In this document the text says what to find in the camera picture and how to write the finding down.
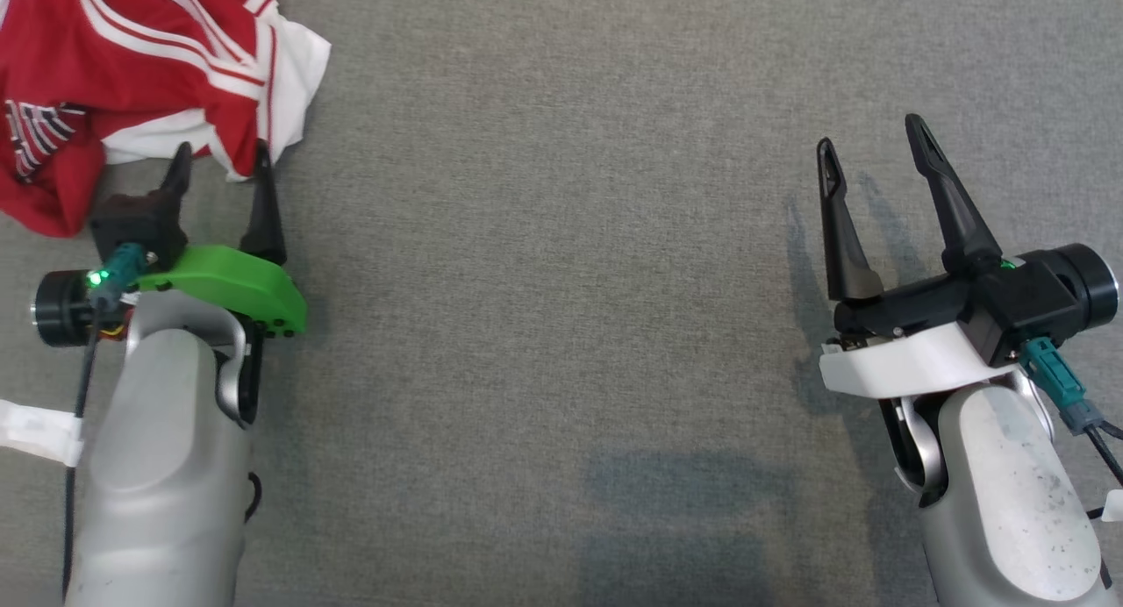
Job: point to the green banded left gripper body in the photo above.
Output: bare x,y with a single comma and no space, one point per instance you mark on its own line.
237,278

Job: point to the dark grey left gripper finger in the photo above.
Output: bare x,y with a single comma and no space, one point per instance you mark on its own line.
263,221
178,173

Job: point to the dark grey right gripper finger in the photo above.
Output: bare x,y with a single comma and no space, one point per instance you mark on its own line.
961,225
842,247

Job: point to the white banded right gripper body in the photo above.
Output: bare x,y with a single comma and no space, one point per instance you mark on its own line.
912,357

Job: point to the red white sports jersey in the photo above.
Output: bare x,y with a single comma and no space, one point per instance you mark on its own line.
294,72

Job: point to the black cylindrical right gripper motor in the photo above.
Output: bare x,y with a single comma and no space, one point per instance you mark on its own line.
1092,282

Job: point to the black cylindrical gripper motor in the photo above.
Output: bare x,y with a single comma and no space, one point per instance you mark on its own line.
61,309
1092,282

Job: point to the black cylindrical left gripper motor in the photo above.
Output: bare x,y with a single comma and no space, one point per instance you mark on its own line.
61,309

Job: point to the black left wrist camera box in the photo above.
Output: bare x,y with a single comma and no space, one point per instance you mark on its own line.
140,221

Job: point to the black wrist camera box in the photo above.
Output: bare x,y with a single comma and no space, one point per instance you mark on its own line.
140,221
1022,304

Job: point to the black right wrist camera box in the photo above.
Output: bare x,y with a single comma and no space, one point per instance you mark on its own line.
1022,304

